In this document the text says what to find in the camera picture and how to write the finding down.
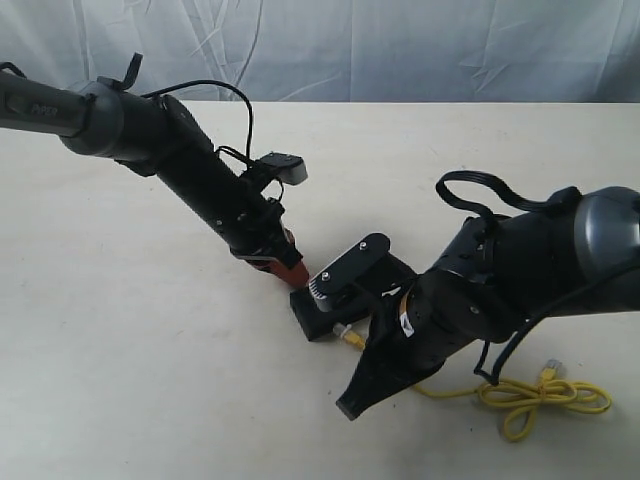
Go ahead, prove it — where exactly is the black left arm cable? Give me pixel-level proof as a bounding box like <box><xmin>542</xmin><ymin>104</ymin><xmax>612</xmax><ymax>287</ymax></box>
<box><xmin>119</xmin><ymin>52</ymin><xmax>286</xmax><ymax>211</ymax></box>

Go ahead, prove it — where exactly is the black grey wrist camera left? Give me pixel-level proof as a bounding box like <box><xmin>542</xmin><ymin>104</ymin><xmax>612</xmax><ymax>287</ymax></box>
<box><xmin>258</xmin><ymin>152</ymin><xmax>308</xmax><ymax>186</ymax></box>

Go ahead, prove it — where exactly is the white wrinkled backdrop curtain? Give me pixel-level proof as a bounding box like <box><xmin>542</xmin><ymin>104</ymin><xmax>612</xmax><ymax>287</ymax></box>
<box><xmin>1</xmin><ymin>1</ymin><xmax>639</xmax><ymax>102</ymax></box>

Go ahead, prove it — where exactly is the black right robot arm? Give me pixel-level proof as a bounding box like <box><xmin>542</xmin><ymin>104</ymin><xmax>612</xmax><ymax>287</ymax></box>
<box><xmin>337</xmin><ymin>186</ymin><xmax>639</xmax><ymax>419</ymax></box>

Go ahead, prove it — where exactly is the black network adapter box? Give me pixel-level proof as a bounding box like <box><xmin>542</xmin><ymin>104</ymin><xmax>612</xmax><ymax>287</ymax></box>
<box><xmin>288</xmin><ymin>254</ymin><xmax>419</xmax><ymax>344</ymax></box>

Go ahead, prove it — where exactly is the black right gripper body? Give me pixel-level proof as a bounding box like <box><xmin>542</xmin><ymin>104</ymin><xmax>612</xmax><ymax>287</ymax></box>
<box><xmin>367</xmin><ymin>272</ymin><xmax>495</xmax><ymax>388</ymax></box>

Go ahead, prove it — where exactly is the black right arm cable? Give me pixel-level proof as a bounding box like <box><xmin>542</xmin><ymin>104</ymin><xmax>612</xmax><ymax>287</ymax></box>
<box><xmin>434</xmin><ymin>170</ymin><xmax>640</xmax><ymax>387</ymax></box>

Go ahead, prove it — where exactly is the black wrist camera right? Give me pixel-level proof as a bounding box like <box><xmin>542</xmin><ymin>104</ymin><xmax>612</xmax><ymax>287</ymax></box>
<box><xmin>308</xmin><ymin>233</ymin><xmax>410</xmax><ymax>312</ymax></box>

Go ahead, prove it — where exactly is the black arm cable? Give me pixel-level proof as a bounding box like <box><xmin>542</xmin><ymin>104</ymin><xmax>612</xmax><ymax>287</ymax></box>
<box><xmin>119</xmin><ymin>52</ymin><xmax>286</xmax><ymax>211</ymax></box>
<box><xmin>434</xmin><ymin>170</ymin><xmax>640</xmax><ymax>387</ymax></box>

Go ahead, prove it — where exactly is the yellow ethernet cable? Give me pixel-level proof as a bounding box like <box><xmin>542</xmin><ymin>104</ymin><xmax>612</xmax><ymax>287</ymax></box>
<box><xmin>332</xmin><ymin>323</ymin><xmax>613</xmax><ymax>443</ymax></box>

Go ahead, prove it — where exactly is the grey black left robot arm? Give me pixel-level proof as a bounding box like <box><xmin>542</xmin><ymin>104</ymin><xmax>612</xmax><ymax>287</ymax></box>
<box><xmin>1</xmin><ymin>53</ymin><xmax>309</xmax><ymax>289</ymax></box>

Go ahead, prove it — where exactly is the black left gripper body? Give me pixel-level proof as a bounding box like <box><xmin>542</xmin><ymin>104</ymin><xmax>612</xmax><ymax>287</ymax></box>
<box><xmin>159</xmin><ymin>128</ymin><xmax>285</xmax><ymax>260</ymax></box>

